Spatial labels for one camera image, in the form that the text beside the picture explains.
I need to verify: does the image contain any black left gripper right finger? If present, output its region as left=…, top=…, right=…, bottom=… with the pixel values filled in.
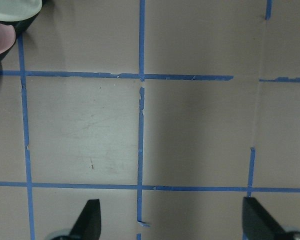
left=242, top=197, right=286, bottom=240

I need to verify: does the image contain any cream plate in rack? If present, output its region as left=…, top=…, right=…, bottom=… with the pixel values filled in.
left=0, top=0, right=43, bottom=22

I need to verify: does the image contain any pink plate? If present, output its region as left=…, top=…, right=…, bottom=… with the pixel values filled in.
left=0, top=23, right=16, bottom=54

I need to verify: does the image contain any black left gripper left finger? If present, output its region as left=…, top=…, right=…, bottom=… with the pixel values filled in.
left=69, top=199, right=101, bottom=240

